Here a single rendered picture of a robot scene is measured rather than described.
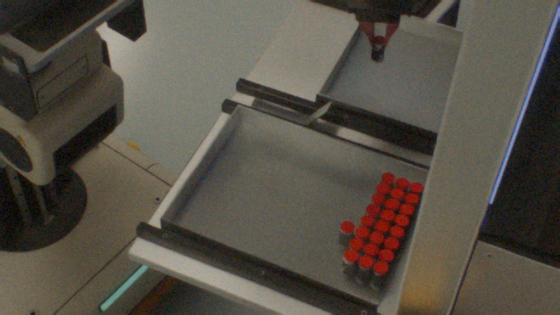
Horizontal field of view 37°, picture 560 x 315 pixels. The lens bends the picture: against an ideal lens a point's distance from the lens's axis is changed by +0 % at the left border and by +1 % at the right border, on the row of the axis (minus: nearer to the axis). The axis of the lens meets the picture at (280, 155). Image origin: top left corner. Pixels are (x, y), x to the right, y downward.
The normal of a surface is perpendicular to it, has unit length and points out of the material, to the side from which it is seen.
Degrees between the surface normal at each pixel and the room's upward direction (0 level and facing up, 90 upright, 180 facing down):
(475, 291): 90
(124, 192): 0
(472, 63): 90
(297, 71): 0
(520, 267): 90
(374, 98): 0
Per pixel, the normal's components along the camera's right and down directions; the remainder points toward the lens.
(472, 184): -0.40, 0.69
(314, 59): 0.03, -0.65
